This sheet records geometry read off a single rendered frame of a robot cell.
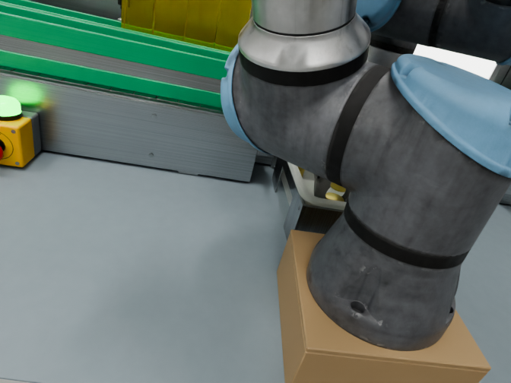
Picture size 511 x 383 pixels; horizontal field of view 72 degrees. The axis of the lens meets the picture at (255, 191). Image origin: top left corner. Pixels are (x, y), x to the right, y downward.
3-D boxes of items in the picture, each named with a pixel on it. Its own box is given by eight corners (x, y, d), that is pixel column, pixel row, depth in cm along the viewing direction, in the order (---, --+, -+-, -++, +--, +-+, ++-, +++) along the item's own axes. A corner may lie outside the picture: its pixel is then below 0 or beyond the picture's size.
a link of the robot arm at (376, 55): (423, 59, 47) (366, 45, 45) (407, 93, 49) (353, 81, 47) (398, 49, 53) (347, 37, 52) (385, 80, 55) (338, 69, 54)
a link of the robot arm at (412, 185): (464, 280, 27) (576, 106, 20) (311, 203, 33) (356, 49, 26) (484, 219, 35) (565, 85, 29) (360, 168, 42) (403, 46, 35)
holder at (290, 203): (339, 178, 82) (351, 147, 78) (387, 259, 58) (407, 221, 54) (268, 166, 78) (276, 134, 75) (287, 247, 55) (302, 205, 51)
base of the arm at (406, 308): (478, 349, 34) (537, 273, 29) (331, 352, 31) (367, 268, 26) (402, 246, 47) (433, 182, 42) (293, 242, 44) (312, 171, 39)
